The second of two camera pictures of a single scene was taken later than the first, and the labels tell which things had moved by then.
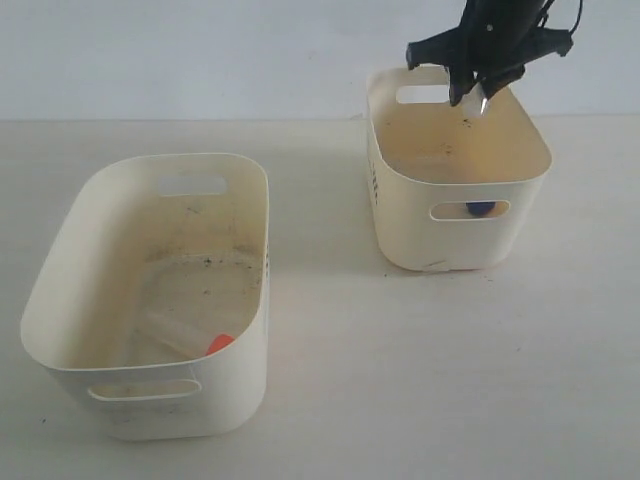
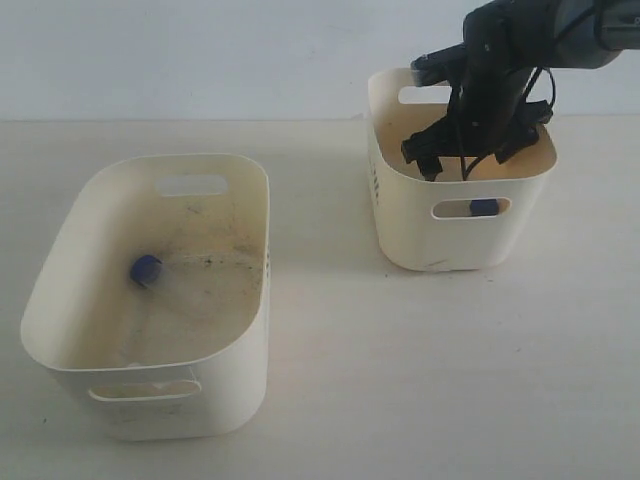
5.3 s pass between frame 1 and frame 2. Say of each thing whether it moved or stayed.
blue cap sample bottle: moved
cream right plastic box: stayed
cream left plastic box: stayed
